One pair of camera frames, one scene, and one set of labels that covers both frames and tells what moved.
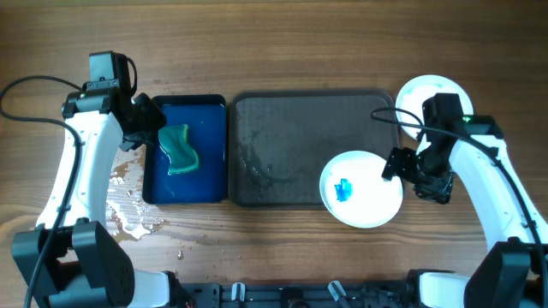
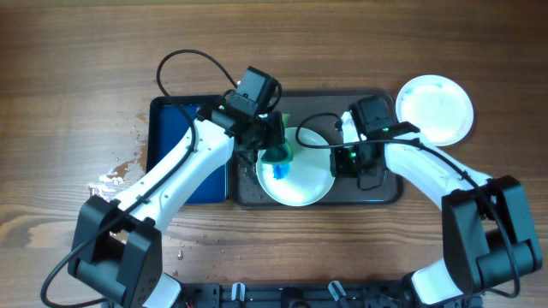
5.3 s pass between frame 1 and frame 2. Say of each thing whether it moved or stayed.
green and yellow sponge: moved
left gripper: moved
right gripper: moved
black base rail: stayed
